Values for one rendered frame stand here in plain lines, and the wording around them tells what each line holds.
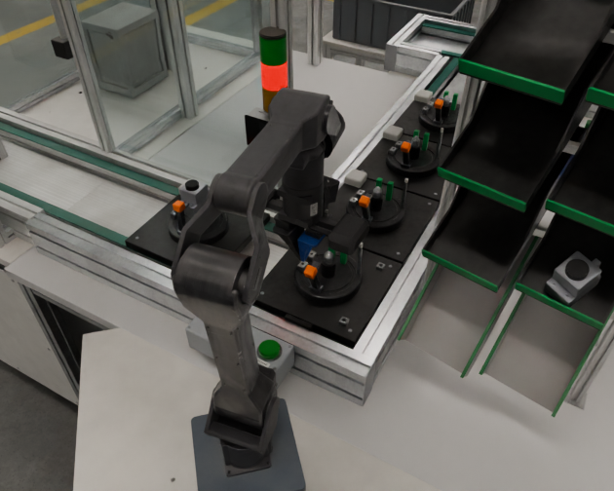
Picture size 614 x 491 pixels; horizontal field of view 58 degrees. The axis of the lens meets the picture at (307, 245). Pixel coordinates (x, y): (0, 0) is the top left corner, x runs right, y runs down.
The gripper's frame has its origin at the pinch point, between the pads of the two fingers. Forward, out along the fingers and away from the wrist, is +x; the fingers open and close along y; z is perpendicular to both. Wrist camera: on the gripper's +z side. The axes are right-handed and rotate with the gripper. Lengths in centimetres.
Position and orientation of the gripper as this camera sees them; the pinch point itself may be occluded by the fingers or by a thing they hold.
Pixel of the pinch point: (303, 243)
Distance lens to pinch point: 84.1
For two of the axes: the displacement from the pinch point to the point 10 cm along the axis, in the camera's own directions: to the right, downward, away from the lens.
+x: 0.0, 7.3, 6.9
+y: -8.7, -3.3, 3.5
